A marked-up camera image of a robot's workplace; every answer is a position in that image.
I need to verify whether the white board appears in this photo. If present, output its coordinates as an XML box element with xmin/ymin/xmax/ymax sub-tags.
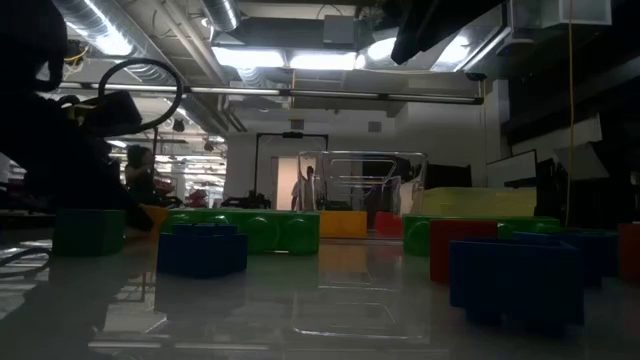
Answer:
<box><xmin>485</xmin><ymin>148</ymin><xmax>539</xmax><ymax>189</ymax></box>

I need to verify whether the red toy block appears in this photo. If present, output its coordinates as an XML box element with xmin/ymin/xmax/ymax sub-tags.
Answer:
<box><xmin>617</xmin><ymin>222</ymin><xmax>640</xmax><ymax>282</ymax></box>

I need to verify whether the person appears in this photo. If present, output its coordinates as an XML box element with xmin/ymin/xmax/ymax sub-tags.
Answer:
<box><xmin>123</xmin><ymin>144</ymin><xmax>166</xmax><ymax>207</ymax></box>
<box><xmin>291</xmin><ymin>165</ymin><xmax>321</xmax><ymax>211</ymax></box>

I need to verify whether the long horizontal light bar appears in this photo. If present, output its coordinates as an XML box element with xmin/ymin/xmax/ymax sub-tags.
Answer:
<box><xmin>54</xmin><ymin>79</ymin><xmax>485</xmax><ymax>106</ymax></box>

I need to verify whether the silver ventilation duct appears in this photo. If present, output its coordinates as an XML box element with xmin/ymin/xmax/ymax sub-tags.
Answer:
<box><xmin>52</xmin><ymin>0</ymin><xmax>174</xmax><ymax>86</ymax></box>
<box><xmin>200</xmin><ymin>0</ymin><xmax>241</xmax><ymax>34</ymax></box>

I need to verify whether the black looped cable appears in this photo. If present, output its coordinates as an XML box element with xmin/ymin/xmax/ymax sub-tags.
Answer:
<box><xmin>98</xmin><ymin>58</ymin><xmax>185</xmax><ymax>135</ymax></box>

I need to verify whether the small green toy block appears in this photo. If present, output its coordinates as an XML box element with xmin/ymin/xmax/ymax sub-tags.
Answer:
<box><xmin>53</xmin><ymin>208</ymin><xmax>127</xmax><ymax>258</ymax></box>

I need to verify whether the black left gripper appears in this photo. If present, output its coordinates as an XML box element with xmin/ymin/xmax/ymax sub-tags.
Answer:
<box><xmin>0</xmin><ymin>92</ymin><xmax>156</xmax><ymax>234</ymax></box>

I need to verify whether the grey ceiling box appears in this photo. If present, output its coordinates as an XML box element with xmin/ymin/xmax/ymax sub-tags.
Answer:
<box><xmin>322</xmin><ymin>14</ymin><xmax>357</xmax><ymax>49</ymax></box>

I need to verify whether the clear plastic bin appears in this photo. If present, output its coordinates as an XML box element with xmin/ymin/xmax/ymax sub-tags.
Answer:
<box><xmin>297</xmin><ymin>149</ymin><xmax>429</xmax><ymax>240</ymax></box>

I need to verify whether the hanging cable reel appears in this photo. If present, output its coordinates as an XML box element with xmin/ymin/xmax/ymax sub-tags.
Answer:
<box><xmin>63</xmin><ymin>39</ymin><xmax>92</xmax><ymax>67</ymax></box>

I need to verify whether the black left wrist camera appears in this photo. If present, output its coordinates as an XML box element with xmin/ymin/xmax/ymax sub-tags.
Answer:
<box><xmin>67</xmin><ymin>89</ymin><xmax>145</xmax><ymax>139</ymax></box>

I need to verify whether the orange toy block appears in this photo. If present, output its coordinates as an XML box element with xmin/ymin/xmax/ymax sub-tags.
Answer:
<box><xmin>319</xmin><ymin>210</ymin><xmax>369</xmax><ymax>240</ymax></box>
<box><xmin>124</xmin><ymin>203</ymin><xmax>170</xmax><ymax>240</ymax></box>

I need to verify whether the long green toy block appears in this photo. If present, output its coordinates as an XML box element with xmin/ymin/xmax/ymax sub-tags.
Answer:
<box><xmin>162</xmin><ymin>208</ymin><xmax>321</xmax><ymax>256</ymax></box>
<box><xmin>402</xmin><ymin>214</ymin><xmax>562</xmax><ymax>257</ymax></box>

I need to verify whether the translucent yellow plastic bin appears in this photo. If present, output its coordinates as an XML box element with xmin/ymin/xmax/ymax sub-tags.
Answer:
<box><xmin>422</xmin><ymin>186</ymin><xmax>538</xmax><ymax>221</ymax></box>

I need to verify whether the blue toy block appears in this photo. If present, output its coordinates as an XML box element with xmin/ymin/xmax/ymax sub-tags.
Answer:
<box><xmin>448</xmin><ymin>239</ymin><xmax>586</xmax><ymax>326</ymax></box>
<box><xmin>156</xmin><ymin>223</ymin><xmax>249</xmax><ymax>279</ymax></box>
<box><xmin>510</xmin><ymin>229</ymin><xmax>620</xmax><ymax>290</ymax></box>

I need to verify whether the black rectangular stand frame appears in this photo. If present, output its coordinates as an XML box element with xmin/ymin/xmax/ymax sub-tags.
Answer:
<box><xmin>253</xmin><ymin>131</ymin><xmax>330</xmax><ymax>210</ymax></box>

